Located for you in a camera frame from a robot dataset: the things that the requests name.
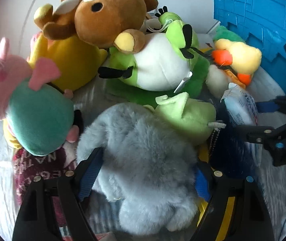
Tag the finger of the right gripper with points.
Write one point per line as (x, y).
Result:
(267, 106)
(256, 134)

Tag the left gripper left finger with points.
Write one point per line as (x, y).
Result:
(45, 199)

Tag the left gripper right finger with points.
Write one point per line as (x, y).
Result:
(250, 218)

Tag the white blue wipes packet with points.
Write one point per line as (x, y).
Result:
(242, 111)

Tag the small green frog keychain plush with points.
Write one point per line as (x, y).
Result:
(192, 118)

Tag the grey fluffy plush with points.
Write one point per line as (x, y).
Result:
(146, 165)

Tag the orange yellow fabric piece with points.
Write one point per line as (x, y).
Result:
(234, 79)

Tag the maroon knitted hat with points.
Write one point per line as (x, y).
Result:
(26, 167)

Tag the yellow duck green-hat plush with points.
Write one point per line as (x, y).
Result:
(232, 52)

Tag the small cream plush figure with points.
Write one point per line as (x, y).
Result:
(217, 81)

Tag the blue plastic storage crate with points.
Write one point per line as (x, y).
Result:
(262, 24)

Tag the teal-shirt pink pig plush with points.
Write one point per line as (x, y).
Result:
(39, 116)

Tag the yellow plush body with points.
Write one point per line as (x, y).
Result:
(77, 62)

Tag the brown bear plush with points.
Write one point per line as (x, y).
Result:
(107, 23)

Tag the small pink pig plush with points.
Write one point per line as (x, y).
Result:
(34, 39)

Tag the brown deer plush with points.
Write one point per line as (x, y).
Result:
(57, 24)

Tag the yellow duck keychain toy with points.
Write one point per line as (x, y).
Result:
(216, 205)

